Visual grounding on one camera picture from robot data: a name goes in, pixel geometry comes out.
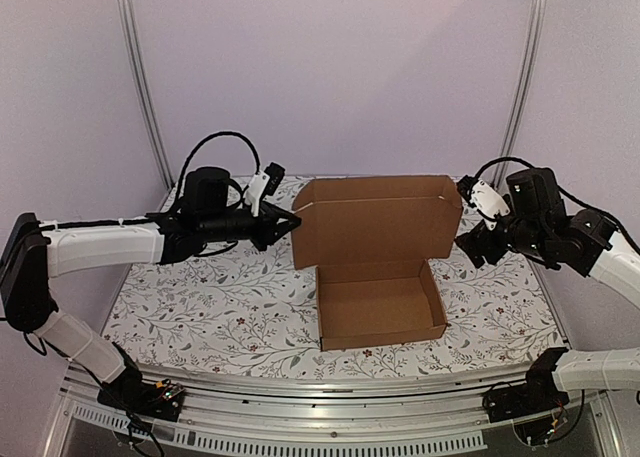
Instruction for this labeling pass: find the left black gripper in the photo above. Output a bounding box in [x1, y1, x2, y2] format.
[200, 200, 301, 251]

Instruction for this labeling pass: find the brown cardboard paper box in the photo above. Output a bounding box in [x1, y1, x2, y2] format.
[291, 175, 463, 351]

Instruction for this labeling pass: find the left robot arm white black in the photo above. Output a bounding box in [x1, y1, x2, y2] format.
[1, 163, 302, 411]

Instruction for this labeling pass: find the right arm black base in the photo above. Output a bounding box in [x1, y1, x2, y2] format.
[482, 347, 569, 423]

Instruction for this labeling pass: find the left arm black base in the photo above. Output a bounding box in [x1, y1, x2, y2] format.
[97, 345, 185, 422]

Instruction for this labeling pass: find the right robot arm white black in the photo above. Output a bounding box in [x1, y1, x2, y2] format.
[455, 164, 639, 413]

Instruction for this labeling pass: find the floral patterned table mat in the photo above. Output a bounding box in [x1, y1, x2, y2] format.
[96, 174, 569, 381]

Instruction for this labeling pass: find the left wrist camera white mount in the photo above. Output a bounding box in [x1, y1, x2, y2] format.
[243, 162, 285, 217]

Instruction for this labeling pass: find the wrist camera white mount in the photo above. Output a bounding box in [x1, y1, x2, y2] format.
[243, 162, 285, 217]
[456, 176, 511, 231]

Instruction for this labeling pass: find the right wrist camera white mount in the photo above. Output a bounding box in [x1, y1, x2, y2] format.
[456, 176, 511, 231]

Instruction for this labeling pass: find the right black braided cable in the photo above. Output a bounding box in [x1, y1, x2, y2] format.
[472, 156, 640, 256]

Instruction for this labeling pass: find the black braided cable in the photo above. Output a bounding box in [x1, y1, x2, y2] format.
[472, 156, 640, 256]
[174, 132, 264, 198]

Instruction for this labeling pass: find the left black braided cable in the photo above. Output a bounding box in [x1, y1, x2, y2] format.
[174, 132, 264, 198]

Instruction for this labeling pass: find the front aluminium rail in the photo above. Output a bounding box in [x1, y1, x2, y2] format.
[43, 364, 625, 456]

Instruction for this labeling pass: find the right aluminium frame post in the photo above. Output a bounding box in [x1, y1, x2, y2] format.
[500, 0, 547, 156]

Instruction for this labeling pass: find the aluminium frame post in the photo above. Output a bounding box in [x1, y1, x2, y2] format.
[500, 0, 547, 156]
[116, 0, 174, 190]

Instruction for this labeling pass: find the left aluminium frame post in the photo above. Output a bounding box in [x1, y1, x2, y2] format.
[116, 0, 174, 190]

